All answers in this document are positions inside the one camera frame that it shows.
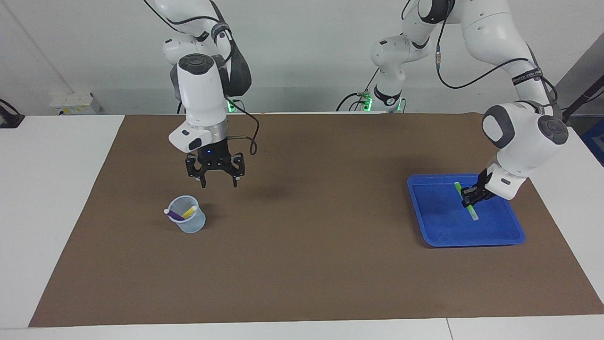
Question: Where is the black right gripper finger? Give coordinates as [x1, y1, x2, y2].
[185, 155, 209, 188]
[227, 152, 246, 188]

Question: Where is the green pen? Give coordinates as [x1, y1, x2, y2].
[453, 181, 480, 221]

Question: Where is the blue plastic tray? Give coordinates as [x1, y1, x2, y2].
[407, 173, 526, 247]

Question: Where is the translucent plastic cup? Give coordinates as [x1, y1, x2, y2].
[167, 195, 207, 234]

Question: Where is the brown table mat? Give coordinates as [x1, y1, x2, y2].
[28, 112, 604, 327]

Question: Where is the blue crate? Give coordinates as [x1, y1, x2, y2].
[581, 118, 604, 167]

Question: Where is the black stand pole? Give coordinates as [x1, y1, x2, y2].
[559, 75, 604, 125]

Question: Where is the white box with yellow labels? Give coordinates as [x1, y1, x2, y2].
[50, 92, 102, 116]

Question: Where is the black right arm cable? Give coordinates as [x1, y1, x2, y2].
[142, 0, 260, 157]

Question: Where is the black left arm base cable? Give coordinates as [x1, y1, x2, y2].
[336, 68, 381, 112]

